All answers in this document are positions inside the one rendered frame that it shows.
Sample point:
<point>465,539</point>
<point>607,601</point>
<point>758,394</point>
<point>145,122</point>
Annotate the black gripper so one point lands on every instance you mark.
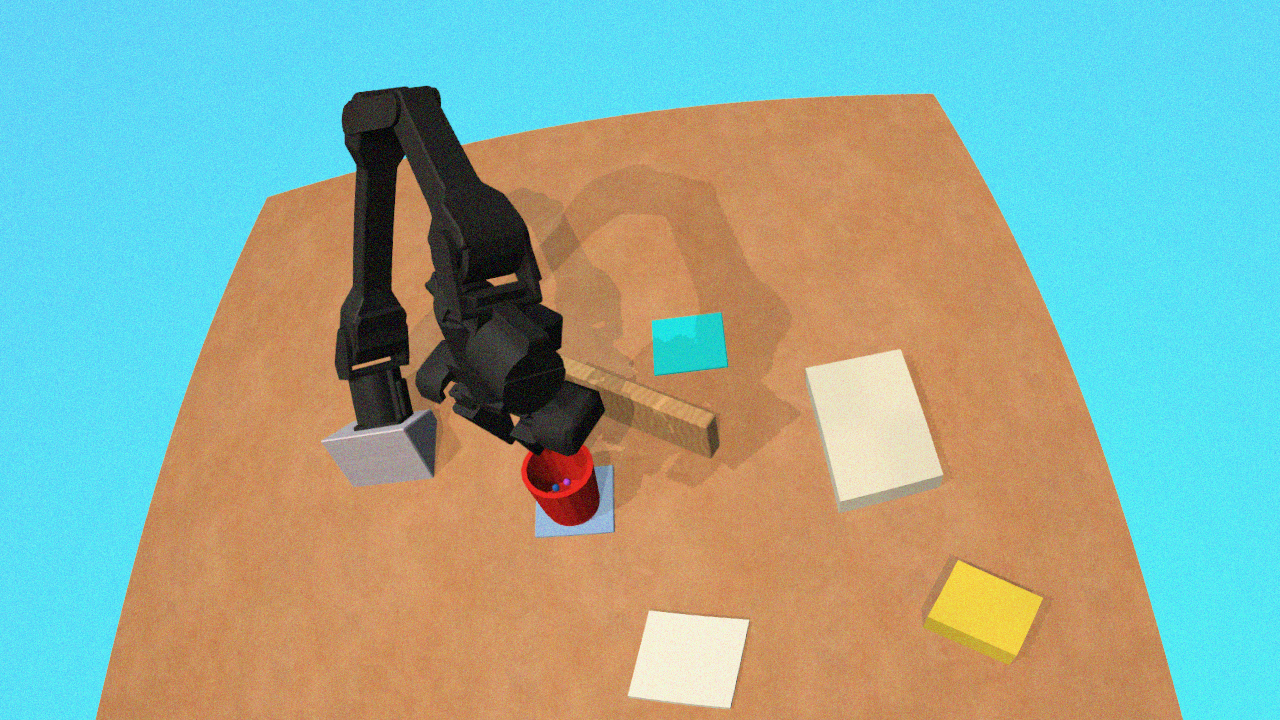
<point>562,425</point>

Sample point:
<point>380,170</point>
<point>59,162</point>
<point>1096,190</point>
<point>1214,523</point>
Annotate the red cup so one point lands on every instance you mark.
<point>571,505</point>

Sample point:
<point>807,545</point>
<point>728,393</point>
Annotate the cream flat square pad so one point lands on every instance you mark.
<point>689,660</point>

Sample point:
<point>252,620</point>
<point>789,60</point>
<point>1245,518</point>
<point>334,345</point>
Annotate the cream flat rectangular block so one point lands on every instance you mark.
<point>874,434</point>

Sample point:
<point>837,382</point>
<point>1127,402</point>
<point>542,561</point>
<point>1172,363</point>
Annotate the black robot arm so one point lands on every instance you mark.
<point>503,333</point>

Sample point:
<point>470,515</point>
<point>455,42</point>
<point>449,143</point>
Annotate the yellow rectangular block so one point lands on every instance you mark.
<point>983,612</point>

